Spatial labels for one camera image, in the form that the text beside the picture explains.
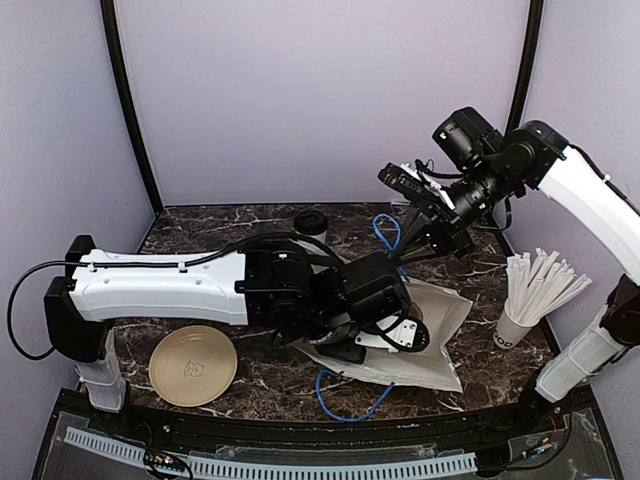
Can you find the white paper cup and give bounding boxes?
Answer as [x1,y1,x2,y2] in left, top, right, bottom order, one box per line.
[295,229,328,245]

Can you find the cream yellow plate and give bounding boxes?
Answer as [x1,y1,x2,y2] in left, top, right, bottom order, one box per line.
[149,326,238,407]

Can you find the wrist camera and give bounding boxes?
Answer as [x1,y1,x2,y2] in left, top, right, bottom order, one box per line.
[355,316,430,353]
[377,163,455,210]

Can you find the right black frame post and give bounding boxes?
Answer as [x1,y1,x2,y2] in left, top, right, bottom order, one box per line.
[505,0,544,133]

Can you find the blue checkered paper bag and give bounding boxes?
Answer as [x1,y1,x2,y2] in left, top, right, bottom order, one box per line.
[296,278,473,423]

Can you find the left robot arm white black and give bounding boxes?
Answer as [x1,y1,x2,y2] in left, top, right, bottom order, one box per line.
[43,232,411,436]

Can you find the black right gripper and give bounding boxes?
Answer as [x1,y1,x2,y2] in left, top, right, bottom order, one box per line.
[390,154,519,263]

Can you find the brown cardboard cup carrier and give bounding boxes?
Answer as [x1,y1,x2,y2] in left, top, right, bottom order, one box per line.
[406,302,424,324]

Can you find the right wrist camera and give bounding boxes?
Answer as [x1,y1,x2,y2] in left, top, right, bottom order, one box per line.
[377,163,455,210]

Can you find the black plastic cup lid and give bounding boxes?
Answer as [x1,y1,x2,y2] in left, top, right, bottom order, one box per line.
[293,210,329,236]

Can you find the paper wrapped straws bundle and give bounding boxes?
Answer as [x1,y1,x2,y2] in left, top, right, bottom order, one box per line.
[504,248,592,327]

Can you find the black frame post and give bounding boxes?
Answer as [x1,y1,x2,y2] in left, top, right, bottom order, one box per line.
[505,0,544,133]
[100,0,164,216]

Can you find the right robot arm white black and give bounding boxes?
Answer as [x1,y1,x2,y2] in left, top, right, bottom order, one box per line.
[379,107,639,434]

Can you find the black front table rail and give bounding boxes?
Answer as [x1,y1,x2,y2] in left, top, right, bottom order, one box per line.
[54,389,579,451]

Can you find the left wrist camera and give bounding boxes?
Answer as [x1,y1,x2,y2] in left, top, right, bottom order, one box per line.
[355,316,430,353]

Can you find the left black frame post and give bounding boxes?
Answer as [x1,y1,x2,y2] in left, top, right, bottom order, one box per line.
[100,0,164,216]

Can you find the white cup holding straws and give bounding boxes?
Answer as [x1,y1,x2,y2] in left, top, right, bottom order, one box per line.
[493,306,534,350]

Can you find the white perforated cable duct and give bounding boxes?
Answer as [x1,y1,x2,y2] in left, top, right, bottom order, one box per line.
[63,427,477,479]

